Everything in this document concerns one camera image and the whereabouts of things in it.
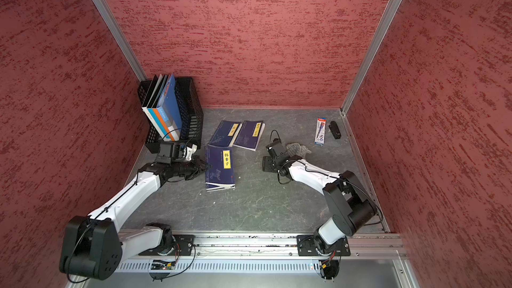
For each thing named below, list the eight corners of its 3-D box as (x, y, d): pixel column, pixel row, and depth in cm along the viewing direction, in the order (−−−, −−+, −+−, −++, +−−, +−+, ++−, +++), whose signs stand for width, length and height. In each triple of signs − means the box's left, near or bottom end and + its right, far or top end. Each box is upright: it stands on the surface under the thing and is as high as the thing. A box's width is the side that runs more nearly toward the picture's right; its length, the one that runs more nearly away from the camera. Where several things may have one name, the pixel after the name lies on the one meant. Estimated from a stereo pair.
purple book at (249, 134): (234, 146, 106) (233, 142, 104) (245, 121, 118) (245, 117, 115) (255, 151, 104) (255, 148, 102) (265, 125, 116) (265, 121, 113)
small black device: (333, 139, 110) (335, 135, 107) (327, 125, 116) (329, 121, 114) (339, 138, 110) (341, 135, 107) (333, 124, 117) (335, 120, 114)
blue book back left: (211, 144, 107) (210, 141, 104) (223, 122, 117) (222, 118, 114) (231, 149, 105) (230, 146, 102) (241, 126, 115) (241, 123, 112)
